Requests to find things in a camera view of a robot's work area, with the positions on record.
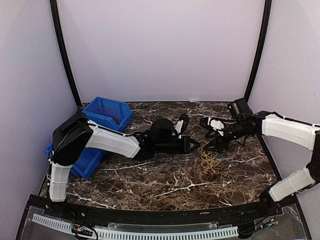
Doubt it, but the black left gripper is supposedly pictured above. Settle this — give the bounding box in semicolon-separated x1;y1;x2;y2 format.
156;135;201;154

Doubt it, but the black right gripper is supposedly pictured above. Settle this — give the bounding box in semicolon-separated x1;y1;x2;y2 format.
203;119;249;153

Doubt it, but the yellow cable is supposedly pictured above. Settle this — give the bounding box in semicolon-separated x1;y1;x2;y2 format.
198;140;222;174

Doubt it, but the blue cable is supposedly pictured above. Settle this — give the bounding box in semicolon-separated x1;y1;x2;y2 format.
199;147;229;163

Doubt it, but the red cable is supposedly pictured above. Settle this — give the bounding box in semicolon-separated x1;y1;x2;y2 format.
109;109;123;125
92;105;121;121

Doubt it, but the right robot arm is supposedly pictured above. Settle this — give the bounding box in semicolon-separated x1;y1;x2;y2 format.
200;111;320;217

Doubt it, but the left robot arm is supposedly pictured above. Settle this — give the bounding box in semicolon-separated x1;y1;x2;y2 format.
48;112;200;218

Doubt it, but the blue three-compartment plastic bin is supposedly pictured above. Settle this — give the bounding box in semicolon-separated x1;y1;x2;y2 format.
44;96;134;181

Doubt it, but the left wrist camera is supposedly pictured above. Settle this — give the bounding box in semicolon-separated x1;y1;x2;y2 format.
173;113;190;139

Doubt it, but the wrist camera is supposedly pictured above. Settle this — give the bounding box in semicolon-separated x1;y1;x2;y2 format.
173;113;190;139
227;98;253;120

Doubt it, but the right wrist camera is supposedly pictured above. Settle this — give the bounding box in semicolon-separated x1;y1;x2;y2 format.
227;98;253;120

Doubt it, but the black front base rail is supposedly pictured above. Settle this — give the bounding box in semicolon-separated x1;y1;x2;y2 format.
24;194;300;232

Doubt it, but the white slotted cable duct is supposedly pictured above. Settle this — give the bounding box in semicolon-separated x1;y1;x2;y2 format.
31;213;239;240

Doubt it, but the black enclosure frame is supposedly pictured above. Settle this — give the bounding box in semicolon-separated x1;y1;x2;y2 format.
49;0;272;106

